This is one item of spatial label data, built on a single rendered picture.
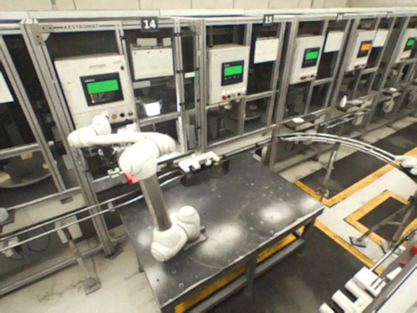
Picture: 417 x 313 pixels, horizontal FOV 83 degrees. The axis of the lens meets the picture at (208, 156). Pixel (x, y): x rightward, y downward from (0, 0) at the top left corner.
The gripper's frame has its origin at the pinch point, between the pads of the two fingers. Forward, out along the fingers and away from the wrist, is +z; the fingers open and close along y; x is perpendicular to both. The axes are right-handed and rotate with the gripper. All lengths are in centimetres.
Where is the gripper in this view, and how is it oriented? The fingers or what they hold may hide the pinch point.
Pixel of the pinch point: (112, 166)
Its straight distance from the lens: 197.5
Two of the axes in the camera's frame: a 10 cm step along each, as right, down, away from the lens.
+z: 0.0, 8.5, 5.3
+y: -8.5, 2.9, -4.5
